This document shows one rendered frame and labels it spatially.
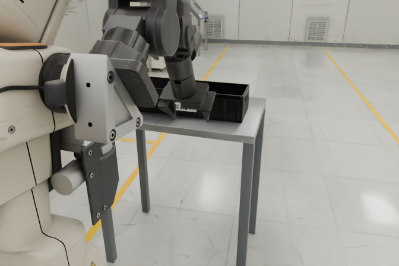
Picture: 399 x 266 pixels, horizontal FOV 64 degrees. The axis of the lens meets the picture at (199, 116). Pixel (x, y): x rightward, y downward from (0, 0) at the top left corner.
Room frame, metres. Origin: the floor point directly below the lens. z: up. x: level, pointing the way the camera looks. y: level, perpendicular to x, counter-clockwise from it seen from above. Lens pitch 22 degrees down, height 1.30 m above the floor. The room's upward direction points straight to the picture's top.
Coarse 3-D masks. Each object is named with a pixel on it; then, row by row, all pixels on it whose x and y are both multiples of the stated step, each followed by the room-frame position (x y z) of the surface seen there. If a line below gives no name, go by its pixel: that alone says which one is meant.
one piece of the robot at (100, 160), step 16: (64, 128) 0.52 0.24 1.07; (64, 144) 0.52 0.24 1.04; (80, 144) 0.51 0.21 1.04; (96, 144) 0.52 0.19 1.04; (112, 144) 0.57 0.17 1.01; (80, 160) 0.51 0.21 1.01; (96, 160) 0.51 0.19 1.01; (112, 160) 0.56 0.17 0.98; (64, 176) 0.46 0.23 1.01; (80, 176) 0.48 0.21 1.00; (96, 176) 0.51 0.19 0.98; (112, 176) 0.56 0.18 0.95; (64, 192) 0.46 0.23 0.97; (96, 192) 0.50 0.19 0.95; (112, 192) 0.55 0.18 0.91; (96, 208) 0.49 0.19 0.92
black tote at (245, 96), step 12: (156, 84) 1.45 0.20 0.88; (216, 84) 1.37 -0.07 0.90; (228, 84) 1.35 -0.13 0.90; (240, 84) 1.34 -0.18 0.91; (216, 96) 1.20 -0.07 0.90; (228, 96) 1.19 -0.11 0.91; (240, 96) 1.17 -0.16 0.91; (144, 108) 1.29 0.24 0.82; (156, 108) 1.27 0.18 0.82; (180, 108) 1.24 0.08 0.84; (216, 108) 1.20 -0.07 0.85; (228, 108) 1.19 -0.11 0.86; (240, 108) 1.17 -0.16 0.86; (228, 120) 1.18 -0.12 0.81; (240, 120) 1.17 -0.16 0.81
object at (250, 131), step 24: (144, 120) 1.20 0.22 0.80; (168, 120) 1.20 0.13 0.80; (192, 120) 1.20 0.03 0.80; (216, 120) 1.20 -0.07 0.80; (264, 120) 1.47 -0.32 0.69; (144, 144) 1.64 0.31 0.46; (144, 168) 1.62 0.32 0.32; (144, 192) 1.63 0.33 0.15; (240, 192) 1.05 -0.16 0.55; (240, 216) 1.05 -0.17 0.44; (240, 240) 1.05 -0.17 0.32; (240, 264) 1.05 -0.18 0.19
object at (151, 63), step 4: (132, 4) 5.24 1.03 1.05; (136, 4) 5.22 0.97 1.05; (140, 4) 5.23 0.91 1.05; (144, 4) 5.40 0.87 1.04; (148, 4) 5.58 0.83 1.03; (148, 56) 5.15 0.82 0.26; (160, 56) 5.15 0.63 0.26; (148, 60) 5.15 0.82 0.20; (152, 60) 5.18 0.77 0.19; (160, 60) 5.15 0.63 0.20; (148, 64) 5.15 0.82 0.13; (152, 64) 5.18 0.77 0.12; (156, 64) 5.17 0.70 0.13; (160, 64) 5.15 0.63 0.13; (164, 64) 5.23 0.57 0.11; (148, 68) 5.15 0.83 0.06; (160, 68) 5.21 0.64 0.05
